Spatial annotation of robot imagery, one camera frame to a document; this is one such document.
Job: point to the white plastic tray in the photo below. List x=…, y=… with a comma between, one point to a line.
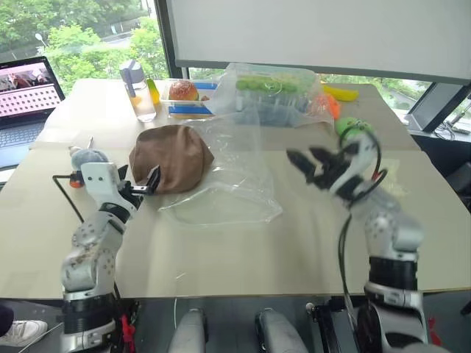
x=206, y=88

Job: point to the toy hamburger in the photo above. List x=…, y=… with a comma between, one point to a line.
x=183, y=90

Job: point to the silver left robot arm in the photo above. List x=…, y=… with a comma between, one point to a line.
x=92, y=257

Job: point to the small clear zip bag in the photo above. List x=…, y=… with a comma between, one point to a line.
x=393, y=176

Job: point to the brown cloth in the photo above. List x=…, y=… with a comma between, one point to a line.
x=171, y=158

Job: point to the red tie on arm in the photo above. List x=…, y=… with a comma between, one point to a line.
x=127, y=329

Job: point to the white projection board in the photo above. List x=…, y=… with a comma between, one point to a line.
x=324, y=33

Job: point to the white shoe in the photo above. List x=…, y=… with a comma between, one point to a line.
x=24, y=331

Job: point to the yellow-green toy vegetable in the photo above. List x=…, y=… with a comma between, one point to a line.
x=154, y=92

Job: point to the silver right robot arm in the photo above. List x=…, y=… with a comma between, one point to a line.
x=393, y=235

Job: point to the black table clamp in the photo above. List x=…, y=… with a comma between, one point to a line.
x=324, y=320

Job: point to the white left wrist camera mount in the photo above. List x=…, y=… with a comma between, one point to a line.
x=101, y=182

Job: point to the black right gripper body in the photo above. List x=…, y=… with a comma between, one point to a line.
x=333, y=167

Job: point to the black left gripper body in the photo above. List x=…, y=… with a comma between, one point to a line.
x=133, y=191

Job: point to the black equipment case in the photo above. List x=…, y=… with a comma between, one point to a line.
x=460, y=180

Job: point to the blue and white box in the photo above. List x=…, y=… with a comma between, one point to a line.
x=189, y=111

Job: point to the yellow toy banana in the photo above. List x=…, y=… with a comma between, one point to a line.
x=344, y=93

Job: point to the orange toy carrot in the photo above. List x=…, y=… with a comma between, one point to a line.
x=333, y=106

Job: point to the blue-grey plush toy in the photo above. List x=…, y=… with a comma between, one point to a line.
x=90, y=156

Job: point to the green plush toy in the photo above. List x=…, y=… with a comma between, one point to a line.
x=347, y=125

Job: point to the large clear plastic bag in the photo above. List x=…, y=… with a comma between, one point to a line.
x=235, y=173

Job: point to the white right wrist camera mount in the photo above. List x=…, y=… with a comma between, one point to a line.
x=362, y=158

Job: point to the green-capped test tube rack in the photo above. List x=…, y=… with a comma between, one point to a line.
x=268, y=99

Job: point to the clear bag around tube rack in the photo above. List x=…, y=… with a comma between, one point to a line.
x=224, y=99

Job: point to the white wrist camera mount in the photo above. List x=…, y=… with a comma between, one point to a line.
x=362, y=158
x=101, y=182

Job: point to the open laptop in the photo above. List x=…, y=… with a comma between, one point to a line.
x=24, y=99

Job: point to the clear water bottle grey lid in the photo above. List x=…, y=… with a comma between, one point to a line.
x=141, y=99

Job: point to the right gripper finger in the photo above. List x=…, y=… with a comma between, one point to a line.
x=300, y=162
x=320, y=152

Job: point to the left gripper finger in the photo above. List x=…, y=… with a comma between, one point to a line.
x=122, y=173
x=154, y=179

